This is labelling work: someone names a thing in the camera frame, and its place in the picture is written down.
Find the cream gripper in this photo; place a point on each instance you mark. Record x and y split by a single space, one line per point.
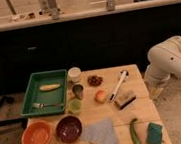
155 92

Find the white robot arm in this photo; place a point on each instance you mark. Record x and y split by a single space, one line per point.
164 60

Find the dark red bowl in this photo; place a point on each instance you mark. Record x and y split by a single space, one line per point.
69 129

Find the orange bowl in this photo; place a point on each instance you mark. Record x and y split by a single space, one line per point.
38 132

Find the wooden block brush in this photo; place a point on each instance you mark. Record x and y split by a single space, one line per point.
125 99

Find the green sponge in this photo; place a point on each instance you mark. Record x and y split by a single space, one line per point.
154 133

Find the green cucumber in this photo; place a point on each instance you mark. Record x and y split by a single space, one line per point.
133 134

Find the orange peach fruit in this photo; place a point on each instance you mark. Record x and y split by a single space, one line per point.
100 96

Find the dark grape bunch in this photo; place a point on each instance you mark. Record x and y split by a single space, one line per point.
94 80

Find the grey blue cloth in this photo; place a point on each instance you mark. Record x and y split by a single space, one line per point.
101 132

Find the grey metal cup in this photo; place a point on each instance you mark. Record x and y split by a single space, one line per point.
78 91

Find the light green cup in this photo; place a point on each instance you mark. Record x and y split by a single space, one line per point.
75 106

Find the white lidded cup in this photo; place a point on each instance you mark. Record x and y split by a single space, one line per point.
74 74

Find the green plastic tray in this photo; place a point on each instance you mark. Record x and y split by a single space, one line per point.
33 94

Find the yellow banana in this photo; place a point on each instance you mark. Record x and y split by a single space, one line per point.
49 87

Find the white handled brush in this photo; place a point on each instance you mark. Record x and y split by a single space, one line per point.
124 74

